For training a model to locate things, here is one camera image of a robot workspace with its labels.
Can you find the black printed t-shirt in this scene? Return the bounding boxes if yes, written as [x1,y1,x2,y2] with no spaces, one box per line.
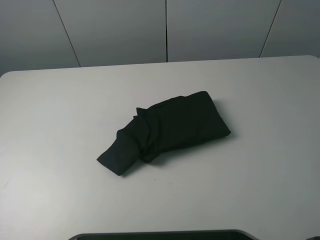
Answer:
[97,91,231,176]

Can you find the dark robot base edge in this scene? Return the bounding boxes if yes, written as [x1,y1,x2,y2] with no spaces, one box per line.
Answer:
[70,230,255,240]

